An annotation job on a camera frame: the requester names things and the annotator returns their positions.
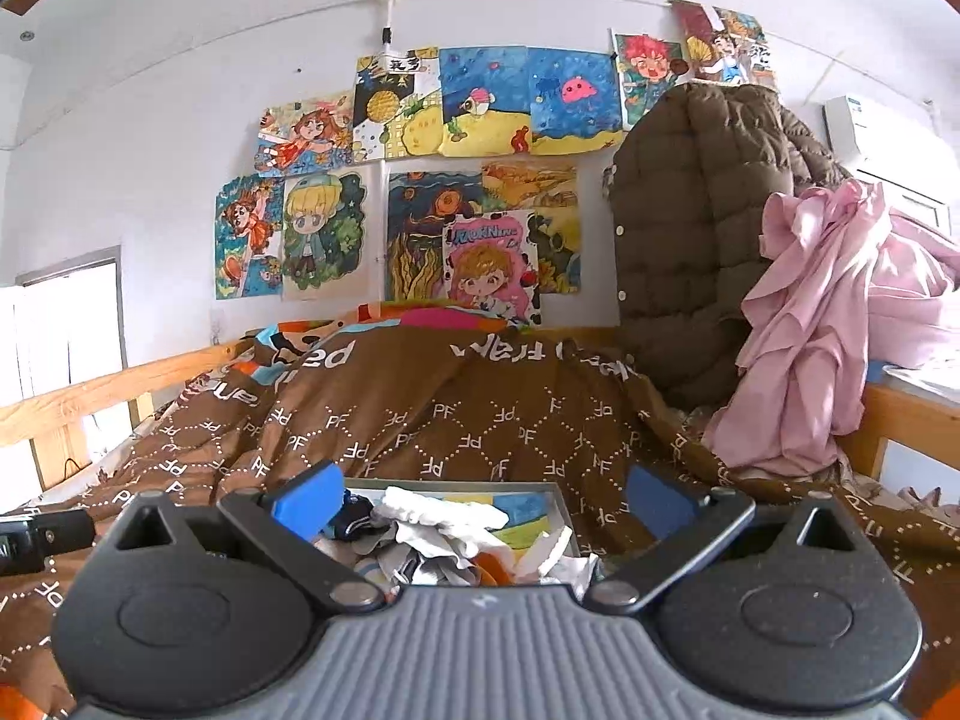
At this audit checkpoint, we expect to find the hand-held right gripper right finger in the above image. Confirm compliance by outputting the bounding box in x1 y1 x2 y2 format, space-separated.
581 463 875 612

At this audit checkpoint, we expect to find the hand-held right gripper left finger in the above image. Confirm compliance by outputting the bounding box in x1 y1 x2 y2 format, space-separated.
97 457 387 612

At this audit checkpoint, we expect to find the grey box with cartoon drawing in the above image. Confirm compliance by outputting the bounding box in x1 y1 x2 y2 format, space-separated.
341 477 602 592

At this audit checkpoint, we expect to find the orange sock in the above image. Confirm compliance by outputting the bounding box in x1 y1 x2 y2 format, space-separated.
475 550 520 589

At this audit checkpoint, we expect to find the window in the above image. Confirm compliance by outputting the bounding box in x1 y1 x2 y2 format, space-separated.
0 246 127 500

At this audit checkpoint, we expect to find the brown printed blanket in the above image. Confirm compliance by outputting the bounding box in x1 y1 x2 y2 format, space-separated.
0 300 960 720

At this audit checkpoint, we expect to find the pink cloth pile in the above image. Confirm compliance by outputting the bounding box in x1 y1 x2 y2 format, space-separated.
703 178 960 479

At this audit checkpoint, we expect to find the wooden bed board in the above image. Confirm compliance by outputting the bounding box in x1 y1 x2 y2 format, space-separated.
846 381 960 500

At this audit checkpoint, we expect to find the brown puffer jacket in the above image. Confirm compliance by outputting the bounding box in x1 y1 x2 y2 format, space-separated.
602 81 854 412

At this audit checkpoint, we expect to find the blue orange-haired girl poster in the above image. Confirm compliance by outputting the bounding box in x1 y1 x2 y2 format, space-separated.
214 171 287 302

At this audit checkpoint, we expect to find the blond boy green poster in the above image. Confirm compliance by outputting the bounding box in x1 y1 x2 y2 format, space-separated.
280 167 370 302

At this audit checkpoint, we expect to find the pink-haired cartoon poster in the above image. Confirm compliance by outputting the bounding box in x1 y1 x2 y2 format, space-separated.
441 208 542 329

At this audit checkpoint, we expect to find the dark blue seaweed poster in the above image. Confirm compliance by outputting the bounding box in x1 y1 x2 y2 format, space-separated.
385 169 486 302

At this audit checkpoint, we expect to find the orange landscape poster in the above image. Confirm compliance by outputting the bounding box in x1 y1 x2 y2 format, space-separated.
478 160 584 296

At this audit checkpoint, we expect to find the flying girl poster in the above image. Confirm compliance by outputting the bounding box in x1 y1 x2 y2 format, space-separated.
253 92 359 175

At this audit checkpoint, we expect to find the black yellow moon poster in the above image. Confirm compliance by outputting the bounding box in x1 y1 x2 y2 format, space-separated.
351 47 445 164

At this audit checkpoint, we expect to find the pink jellyfish poster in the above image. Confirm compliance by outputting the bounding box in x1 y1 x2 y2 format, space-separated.
527 47 629 149

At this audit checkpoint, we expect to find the white air conditioner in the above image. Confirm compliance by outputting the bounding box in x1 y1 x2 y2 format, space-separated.
820 92 955 230

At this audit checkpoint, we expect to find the red-haired boy poster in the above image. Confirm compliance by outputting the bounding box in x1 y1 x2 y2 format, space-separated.
610 28 692 130

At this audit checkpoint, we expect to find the blue fish yellow sand poster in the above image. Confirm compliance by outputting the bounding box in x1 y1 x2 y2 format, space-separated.
437 45 535 160

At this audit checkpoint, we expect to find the hanging cartoon scroll poster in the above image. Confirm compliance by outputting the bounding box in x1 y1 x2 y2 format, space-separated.
670 0 779 89

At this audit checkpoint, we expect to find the wooden bed rail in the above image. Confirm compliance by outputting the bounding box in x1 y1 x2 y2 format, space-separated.
0 341 245 492

